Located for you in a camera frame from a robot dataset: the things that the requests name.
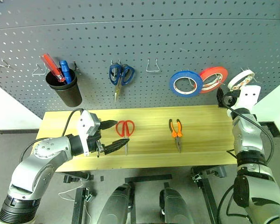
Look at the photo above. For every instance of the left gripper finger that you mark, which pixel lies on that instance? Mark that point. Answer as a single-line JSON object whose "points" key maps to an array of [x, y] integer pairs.
{"points": [[114, 145], [107, 124]]}

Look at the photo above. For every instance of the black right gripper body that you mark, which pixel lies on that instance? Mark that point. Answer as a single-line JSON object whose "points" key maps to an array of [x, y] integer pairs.
{"points": [[229, 99]]}

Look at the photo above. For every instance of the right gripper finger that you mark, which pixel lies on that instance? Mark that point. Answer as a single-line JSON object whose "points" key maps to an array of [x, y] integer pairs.
{"points": [[220, 94]]}

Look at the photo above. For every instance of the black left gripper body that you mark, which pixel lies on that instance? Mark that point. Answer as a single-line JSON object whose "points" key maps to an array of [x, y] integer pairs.
{"points": [[93, 143]]}

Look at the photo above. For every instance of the white tape roll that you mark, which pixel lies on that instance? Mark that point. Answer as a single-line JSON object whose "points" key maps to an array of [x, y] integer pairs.
{"points": [[238, 78]]}

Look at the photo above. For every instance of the orange and black pliers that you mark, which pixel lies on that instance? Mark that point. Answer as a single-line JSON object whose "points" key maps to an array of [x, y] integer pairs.
{"points": [[177, 135]]}

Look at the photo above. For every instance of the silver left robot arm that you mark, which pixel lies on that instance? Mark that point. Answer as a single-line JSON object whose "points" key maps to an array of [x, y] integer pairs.
{"points": [[49, 149]]}

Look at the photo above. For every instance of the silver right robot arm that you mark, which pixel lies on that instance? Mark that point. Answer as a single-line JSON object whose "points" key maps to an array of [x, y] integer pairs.
{"points": [[247, 140]]}

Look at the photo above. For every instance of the silver tape peg hook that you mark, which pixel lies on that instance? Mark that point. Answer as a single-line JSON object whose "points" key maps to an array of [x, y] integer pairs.
{"points": [[191, 82], [218, 79], [243, 69]]}

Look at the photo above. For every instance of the red tape roll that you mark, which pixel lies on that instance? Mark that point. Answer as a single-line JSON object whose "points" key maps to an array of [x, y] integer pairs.
{"points": [[212, 70]]}

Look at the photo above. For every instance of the blue tape roll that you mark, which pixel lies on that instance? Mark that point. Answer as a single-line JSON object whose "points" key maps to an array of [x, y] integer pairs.
{"points": [[186, 74]]}

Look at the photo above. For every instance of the grey perforated metal pegboard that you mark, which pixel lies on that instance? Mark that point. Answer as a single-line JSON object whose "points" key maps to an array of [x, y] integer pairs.
{"points": [[140, 35]]}

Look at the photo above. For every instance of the black plastic cup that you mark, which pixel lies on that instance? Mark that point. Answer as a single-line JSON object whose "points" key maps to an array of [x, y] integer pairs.
{"points": [[70, 95]]}

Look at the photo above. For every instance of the small black floor clip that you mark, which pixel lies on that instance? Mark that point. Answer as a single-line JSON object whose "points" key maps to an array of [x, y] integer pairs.
{"points": [[88, 197]]}

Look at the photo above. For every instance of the dark glossy rounded shape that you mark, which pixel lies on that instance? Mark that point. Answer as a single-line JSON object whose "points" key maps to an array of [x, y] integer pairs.
{"points": [[116, 205], [175, 207]]}

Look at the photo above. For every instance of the silver double-prong scissors hook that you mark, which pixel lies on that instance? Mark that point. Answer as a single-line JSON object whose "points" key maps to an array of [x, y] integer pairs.
{"points": [[112, 61]]}

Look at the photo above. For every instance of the black metal table leg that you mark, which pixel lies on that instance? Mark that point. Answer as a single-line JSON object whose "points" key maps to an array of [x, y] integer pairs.
{"points": [[79, 205], [207, 198]]}

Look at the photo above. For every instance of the black cup holder hook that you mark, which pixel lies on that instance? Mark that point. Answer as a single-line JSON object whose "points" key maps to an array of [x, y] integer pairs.
{"points": [[76, 66]]}

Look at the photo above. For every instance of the blue marker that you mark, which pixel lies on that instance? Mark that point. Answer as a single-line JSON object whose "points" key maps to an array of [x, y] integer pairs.
{"points": [[65, 67]]}

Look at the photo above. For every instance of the red marker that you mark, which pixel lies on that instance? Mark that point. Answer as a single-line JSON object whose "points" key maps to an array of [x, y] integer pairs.
{"points": [[50, 63]]}

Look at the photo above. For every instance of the silver straight peg hook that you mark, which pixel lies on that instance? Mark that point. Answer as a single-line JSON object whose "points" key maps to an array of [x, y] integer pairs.
{"points": [[5, 63]]}

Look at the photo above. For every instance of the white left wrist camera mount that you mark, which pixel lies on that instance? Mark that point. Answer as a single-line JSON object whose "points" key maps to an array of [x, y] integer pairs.
{"points": [[84, 123]]}

